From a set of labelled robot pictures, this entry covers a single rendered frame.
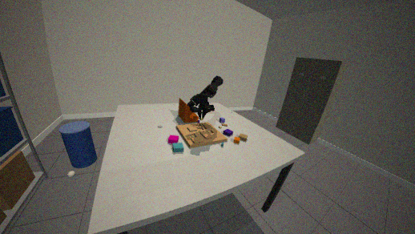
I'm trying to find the magenta block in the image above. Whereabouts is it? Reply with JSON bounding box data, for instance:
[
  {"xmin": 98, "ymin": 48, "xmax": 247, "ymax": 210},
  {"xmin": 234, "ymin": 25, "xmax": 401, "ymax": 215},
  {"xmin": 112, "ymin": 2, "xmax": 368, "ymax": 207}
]
[{"xmin": 168, "ymin": 135, "xmax": 179, "ymax": 143}]

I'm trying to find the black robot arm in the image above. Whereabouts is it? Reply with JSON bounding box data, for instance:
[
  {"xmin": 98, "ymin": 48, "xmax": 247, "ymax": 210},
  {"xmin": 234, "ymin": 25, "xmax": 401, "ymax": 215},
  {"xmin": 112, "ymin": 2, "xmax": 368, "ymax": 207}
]
[{"xmin": 187, "ymin": 76, "xmax": 223, "ymax": 112}]

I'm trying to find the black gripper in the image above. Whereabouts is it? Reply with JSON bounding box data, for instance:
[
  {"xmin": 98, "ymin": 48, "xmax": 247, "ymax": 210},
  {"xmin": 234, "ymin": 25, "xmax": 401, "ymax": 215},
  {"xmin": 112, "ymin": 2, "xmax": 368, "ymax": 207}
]
[{"xmin": 190, "ymin": 102, "xmax": 207, "ymax": 119}]

